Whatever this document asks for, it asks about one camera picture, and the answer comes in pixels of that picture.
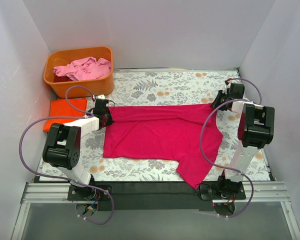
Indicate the pink crumpled t shirt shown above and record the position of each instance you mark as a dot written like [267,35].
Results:
[88,68]

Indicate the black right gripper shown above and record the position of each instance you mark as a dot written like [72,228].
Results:
[218,100]

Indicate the magenta t shirt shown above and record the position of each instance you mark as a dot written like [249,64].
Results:
[172,132]

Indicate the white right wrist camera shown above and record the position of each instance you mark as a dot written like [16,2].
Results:
[227,85]

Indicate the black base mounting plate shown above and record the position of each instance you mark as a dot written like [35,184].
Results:
[154,195]

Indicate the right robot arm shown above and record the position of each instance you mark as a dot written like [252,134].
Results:
[255,131]

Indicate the orange plastic basket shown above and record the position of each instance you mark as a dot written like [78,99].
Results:
[79,89]

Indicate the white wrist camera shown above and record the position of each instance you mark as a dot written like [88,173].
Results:
[227,85]
[102,97]

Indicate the floral patterned table mat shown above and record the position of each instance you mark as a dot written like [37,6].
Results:
[151,88]

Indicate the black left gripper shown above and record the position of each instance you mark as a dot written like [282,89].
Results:
[106,120]

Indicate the aluminium frame rail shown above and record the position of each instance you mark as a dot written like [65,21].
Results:
[265,214]

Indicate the folded orange t shirt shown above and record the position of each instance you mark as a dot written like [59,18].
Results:
[60,107]

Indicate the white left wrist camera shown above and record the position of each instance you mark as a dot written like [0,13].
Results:
[102,97]

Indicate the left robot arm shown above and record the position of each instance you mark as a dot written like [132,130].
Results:
[63,142]

